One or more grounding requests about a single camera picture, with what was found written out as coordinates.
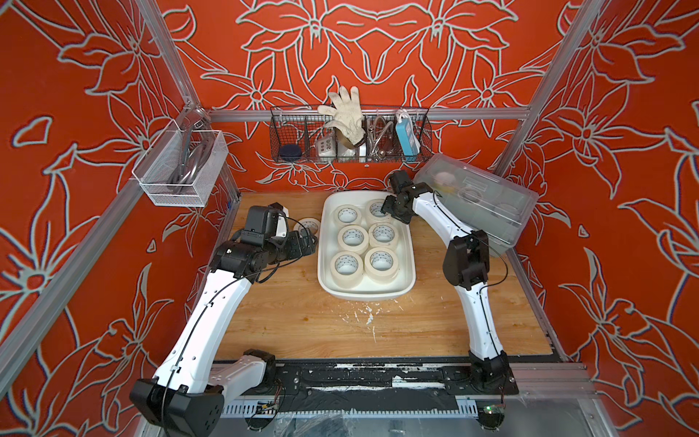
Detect beige masking tape roll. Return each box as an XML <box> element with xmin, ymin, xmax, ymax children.
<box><xmin>331</xmin><ymin>251</ymin><xmax>364</xmax><ymax>290</ymax></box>
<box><xmin>364</xmin><ymin>198</ymin><xmax>393</xmax><ymax>227</ymax></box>
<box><xmin>294</xmin><ymin>218</ymin><xmax>321</xmax><ymax>236</ymax></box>
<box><xmin>368</xmin><ymin>222</ymin><xmax>399</xmax><ymax>251</ymax></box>
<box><xmin>332</xmin><ymin>205</ymin><xmax>362</xmax><ymax>228</ymax></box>
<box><xmin>364</xmin><ymin>248</ymin><xmax>399</xmax><ymax>283</ymax></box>
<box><xmin>337</xmin><ymin>225</ymin><xmax>369</xmax><ymax>255</ymax></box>

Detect white plastic storage tray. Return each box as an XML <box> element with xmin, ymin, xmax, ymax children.
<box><xmin>318</xmin><ymin>190</ymin><xmax>417</xmax><ymax>302</ymax></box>

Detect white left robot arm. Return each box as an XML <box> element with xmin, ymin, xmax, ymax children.
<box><xmin>129</xmin><ymin>203</ymin><xmax>318</xmax><ymax>436</ymax></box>

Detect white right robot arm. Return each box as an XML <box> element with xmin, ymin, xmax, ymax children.
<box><xmin>382</xmin><ymin>170</ymin><xmax>513</xmax><ymax>394</ymax></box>

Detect blue white box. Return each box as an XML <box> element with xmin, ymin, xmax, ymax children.
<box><xmin>395</xmin><ymin>109</ymin><xmax>420</xmax><ymax>162</ymax></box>

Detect translucent lidded storage box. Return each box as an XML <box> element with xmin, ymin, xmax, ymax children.
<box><xmin>414</xmin><ymin>154</ymin><xmax>539</xmax><ymax>253</ymax></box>

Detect dark blue round object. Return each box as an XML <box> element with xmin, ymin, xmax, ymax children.
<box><xmin>279</xmin><ymin>144</ymin><xmax>303</xmax><ymax>162</ymax></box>

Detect white power adapter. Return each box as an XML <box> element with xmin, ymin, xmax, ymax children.
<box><xmin>314</xmin><ymin>134</ymin><xmax>337</xmax><ymax>160</ymax></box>

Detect white work glove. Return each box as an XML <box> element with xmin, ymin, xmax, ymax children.
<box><xmin>318</xmin><ymin>87</ymin><xmax>365</xmax><ymax>147</ymax></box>

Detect black wire wall basket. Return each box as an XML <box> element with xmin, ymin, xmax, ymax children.
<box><xmin>269</xmin><ymin>106</ymin><xmax>435</xmax><ymax>164</ymax></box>

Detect white mesh wall basket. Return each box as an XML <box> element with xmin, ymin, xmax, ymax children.
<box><xmin>132</xmin><ymin>121</ymin><xmax>228</xmax><ymax>208</ymax></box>

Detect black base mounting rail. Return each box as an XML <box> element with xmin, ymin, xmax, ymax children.
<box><xmin>245</xmin><ymin>356</ymin><xmax>520</xmax><ymax>397</ymax></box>

